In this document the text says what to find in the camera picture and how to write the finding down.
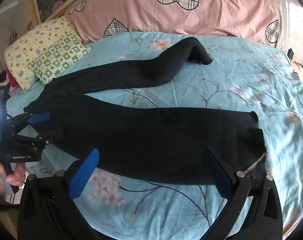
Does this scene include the green checked pillow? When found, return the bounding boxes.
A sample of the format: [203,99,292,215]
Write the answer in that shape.
[28,32,92,85]

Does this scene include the red cloth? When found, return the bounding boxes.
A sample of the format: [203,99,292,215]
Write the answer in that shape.
[5,69,19,88]

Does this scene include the pinkish tan cloth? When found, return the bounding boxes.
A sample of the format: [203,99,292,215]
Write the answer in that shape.
[292,61,303,88]

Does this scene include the person's left hand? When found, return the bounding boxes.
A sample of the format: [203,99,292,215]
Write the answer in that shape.
[0,160,25,197]

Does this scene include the blue floral bed sheet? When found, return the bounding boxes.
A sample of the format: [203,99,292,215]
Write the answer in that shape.
[5,31,303,240]

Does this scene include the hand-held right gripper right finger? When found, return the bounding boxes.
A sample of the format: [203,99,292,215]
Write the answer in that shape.
[203,148,283,240]

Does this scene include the yellow patterned pillow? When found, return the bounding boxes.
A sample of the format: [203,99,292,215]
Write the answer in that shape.
[4,16,78,92]

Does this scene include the pink quilt with plaid hearts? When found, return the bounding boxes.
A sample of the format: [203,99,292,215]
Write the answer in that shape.
[64,0,279,48]

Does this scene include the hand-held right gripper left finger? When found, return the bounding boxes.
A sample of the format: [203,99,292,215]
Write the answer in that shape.
[18,147,100,240]

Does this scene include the black pants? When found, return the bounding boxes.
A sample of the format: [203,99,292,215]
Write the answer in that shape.
[23,37,268,187]

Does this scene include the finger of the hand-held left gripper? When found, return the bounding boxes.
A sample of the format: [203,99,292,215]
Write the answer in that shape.
[16,127,64,148]
[10,112,51,130]

